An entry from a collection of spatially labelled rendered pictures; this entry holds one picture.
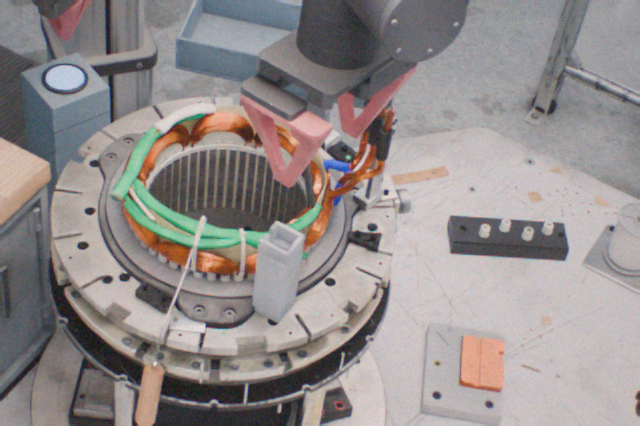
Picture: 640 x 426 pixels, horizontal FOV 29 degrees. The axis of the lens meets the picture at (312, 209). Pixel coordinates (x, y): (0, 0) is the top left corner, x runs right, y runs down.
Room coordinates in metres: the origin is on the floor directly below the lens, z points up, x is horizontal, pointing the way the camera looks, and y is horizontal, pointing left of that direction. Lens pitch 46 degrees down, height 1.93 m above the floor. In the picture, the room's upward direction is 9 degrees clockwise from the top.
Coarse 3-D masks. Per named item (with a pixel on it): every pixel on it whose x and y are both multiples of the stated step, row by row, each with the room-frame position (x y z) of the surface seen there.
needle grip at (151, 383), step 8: (144, 368) 0.62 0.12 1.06; (160, 368) 0.63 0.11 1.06; (144, 376) 0.62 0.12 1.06; (152, 376) 0.62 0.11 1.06; (160, 376) 0.62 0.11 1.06; (144, 384) 0.62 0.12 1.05; (152, 384) 0.62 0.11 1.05; (160, 384) 0.62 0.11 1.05; (144, 392) 0.61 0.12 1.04; (152, 392) 0.61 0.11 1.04; (144, 400) 0.61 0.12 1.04; (152, 400) 0.61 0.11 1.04; (144, 408) 0.61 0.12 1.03; (152, 408) 0.61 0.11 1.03; (136, 416) 0.61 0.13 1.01; (144, 416) 0.61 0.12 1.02; (152, 416) 0.61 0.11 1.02; (144, 424) 0.60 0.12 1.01; (152, 424) 0.61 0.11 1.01
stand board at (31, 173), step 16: (0, 144) 0.86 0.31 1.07; (0, 160) 0.84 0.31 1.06; (16, 160) 0.84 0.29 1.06; (32, 160) 0.85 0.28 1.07; (0, 176) 0.82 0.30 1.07; (16, 176) 0.82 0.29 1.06; (32, 176) 0.83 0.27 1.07; (48, 176) 0.84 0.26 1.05; (0, 192) 0.80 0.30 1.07; (16, 192) 0.80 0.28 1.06; (32, 192) 0.82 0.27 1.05; (0, 208) 0.78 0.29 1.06; (16, 208) 0.80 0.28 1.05; (0, 224) 0.78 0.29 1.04
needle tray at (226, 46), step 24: (216, 0) 1.17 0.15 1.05; (240, 0) 1.17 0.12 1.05; (264, 0) 1.16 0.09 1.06; (192, 24) 1.12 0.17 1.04; (216, 24) 1.15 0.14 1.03; (240, 24) 1.16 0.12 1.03; (264, 24) 1.16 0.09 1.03; (288, 24) 1.16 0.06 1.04; (192, 48) 1.07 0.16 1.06; (216, 48) 1.06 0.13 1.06; (240, 48) 1.12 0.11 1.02; (264, 48) 1.12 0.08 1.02; (216, 72) 1.06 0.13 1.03; (240, 72) 1.06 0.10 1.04
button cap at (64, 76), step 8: (48, 72) 1.01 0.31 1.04; (56, 72) 1.01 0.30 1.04; (64, 72) 1.01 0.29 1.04; (72, 72) 1.01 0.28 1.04; (80, 72) 1.02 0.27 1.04; (48, 80) 1.00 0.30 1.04; (56, 80) 1.00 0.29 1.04; (64, 80) 1.00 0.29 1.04; (72, 80) 1.00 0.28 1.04; (80, 80) 1.00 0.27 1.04; (64, 88) 0.99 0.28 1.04
